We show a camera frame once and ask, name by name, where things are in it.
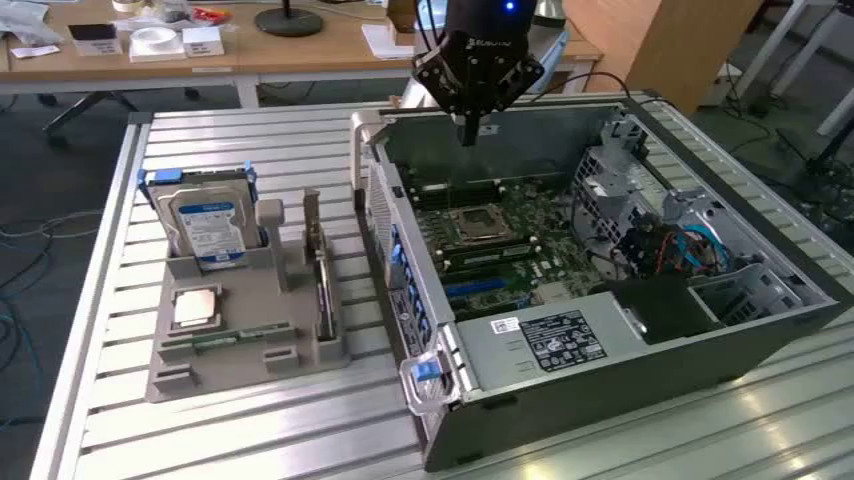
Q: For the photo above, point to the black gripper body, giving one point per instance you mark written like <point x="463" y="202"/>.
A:
<point x="483" y="60"/>

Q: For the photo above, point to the graphics card with black cooler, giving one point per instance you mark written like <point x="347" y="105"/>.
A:
<point x="320" y="260"/>

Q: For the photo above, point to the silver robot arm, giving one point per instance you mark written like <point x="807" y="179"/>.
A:
<point x="416" y="97"/>

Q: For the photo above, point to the stack of white papers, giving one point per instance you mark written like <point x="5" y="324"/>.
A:
<point x="387" y="45"/>

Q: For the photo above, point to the brown cardboard box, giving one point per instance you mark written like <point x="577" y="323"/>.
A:
<point x="400" y="15"/>

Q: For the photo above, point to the wooden desk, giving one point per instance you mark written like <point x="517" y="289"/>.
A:
<point x="300" y="50"/>

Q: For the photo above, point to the black lamp base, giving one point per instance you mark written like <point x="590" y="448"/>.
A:
<point x="288" y="22"/>

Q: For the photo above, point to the silver drive cage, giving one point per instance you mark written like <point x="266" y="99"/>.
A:
<point x="614" y="195"/>

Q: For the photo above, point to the CPU socket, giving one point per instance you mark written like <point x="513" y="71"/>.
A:
<point x="479" y="225"/>

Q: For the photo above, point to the green motherboard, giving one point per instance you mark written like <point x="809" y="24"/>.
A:
<point x="554" y="235"/>

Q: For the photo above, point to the white labelled box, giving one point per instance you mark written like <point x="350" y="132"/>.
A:
<point x="202" y="42"/>

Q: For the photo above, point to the red package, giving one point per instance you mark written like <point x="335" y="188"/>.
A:
<point x="208" y="15"/>

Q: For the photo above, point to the dark RAM stick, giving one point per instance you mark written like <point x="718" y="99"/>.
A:
<point x="490" y="256"/>

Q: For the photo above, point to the dark plastic bag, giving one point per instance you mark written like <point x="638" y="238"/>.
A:
<point x="170" y="12"/>

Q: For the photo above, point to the flat white box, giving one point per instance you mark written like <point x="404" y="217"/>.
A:
<point x="156" y="55"/>

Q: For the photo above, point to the white tape roll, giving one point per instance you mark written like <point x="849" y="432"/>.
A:
<point x="154" y="37"/>

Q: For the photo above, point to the blue expansion slot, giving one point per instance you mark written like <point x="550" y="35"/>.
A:
<point x="475" y="286"/>

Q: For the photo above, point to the blue card retainer clips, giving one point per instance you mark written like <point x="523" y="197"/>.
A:
<point x="408" y="290"/>

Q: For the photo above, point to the silver heatsink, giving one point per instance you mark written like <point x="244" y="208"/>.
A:
<point x="554" y="292"/>

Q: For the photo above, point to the hard disk in blue caddy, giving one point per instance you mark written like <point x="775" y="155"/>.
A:
<point x="207" y="225"/>

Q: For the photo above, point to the beige tape roll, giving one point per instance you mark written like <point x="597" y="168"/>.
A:
<point x="127" y="5"/>

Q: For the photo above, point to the black floor stand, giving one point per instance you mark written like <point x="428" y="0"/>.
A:
<point x="823" y="160"/>

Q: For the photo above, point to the white box with black lid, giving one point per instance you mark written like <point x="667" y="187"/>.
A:
<point x="95" y="39"/>

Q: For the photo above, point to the black plastic air shroud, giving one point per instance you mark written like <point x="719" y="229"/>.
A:
<point x="661" y="310"/>

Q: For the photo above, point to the black chair base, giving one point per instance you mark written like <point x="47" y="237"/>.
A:
<point x="87" y="102"/>

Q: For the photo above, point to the grey parts rack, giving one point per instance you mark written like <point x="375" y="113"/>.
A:
<point x="247" y="300"/>

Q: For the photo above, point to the grey power supply unit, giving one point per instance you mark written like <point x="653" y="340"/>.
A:
<point x="494" y="345"/>

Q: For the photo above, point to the silver disk bay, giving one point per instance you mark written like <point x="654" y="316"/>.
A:
<point x="754" y="295"/>

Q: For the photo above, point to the silver CPU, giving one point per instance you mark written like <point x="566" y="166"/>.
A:
<point x="195" y="307"/>

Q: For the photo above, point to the blue case latch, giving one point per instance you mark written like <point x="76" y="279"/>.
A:
<point x="427" y="372"/>

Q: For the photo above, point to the white paper card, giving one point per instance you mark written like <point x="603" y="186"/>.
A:
<point x="34" y="51"/>

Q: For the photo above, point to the green RAM stick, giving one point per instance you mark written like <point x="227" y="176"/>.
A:
<point x="234" y="336"/>

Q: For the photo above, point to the clear plastic bag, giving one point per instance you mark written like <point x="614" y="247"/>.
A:
<point x="27" y="25"/>

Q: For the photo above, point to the open dark grey PC case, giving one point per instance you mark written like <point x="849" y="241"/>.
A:
<point x="601" y="400"/>

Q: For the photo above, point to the white desk frame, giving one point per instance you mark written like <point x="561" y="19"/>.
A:
<point x="765" y="50"/>

